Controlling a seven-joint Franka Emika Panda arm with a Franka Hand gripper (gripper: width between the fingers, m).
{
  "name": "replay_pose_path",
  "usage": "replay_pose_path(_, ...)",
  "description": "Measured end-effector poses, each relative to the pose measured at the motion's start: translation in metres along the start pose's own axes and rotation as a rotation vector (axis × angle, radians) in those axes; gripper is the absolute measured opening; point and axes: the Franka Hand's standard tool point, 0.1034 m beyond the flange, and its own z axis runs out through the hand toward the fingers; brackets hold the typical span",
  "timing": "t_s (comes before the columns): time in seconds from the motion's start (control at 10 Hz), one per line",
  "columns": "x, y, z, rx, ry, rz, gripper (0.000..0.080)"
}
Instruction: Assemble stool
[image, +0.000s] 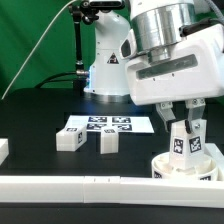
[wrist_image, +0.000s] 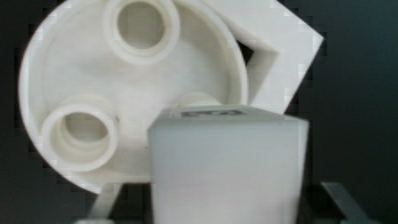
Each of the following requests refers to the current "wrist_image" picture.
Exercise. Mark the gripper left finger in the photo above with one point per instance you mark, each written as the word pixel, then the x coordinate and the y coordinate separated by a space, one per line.
pixel 99 216

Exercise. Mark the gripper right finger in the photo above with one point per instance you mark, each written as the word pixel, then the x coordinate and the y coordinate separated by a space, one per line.
pixel 356 216

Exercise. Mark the white stool leg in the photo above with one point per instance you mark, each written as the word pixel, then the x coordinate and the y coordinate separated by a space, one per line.
pixel 228 152

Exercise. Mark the white round stool seat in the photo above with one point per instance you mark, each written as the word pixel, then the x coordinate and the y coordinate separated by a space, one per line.
pixel 125 57

